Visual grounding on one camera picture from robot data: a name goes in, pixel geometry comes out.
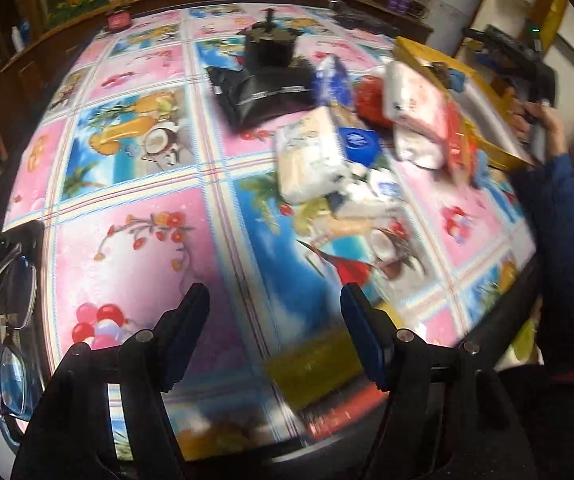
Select blue white snack packet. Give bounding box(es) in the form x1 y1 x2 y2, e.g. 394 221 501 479
314 55 358 111

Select small red box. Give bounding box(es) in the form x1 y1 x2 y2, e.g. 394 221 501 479
106 10 133 31

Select yellow-edged cardboard box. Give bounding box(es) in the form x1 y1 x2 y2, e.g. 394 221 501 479
392 36 538 171

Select brown knitted cloth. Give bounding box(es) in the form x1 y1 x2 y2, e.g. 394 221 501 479
429 61 452 86

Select white patterned tissue pack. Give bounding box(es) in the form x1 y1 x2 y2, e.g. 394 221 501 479
273 107 353 206

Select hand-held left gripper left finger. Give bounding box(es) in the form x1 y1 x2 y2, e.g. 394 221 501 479
11 282 211 480

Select black gadget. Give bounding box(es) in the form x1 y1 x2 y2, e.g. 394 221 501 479
329 1 400 31

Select pink tissue pack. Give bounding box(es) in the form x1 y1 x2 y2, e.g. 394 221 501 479
383 60 450 143

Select black stand with stick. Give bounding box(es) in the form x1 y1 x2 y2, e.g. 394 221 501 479
239 7 300 68

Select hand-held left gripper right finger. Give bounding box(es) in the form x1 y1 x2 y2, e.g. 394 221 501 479
339 282 540 480

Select eyeglasses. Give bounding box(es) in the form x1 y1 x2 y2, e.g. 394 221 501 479
0 242 38 418

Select blue round-label packet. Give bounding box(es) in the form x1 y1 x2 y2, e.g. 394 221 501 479
337 127 408 201

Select person's right forearm blue sleeve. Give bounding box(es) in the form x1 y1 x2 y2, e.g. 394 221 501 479
509 152 574 376

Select person's right hand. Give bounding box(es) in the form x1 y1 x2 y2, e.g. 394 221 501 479
511 101 574 163

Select black foil packet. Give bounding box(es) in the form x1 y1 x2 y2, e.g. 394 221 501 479
204 57 318 128

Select red plastic bag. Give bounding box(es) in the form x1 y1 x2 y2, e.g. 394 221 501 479
354 75 393 126

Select white cloth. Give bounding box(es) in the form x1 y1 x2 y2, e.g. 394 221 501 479
392 127 450 171

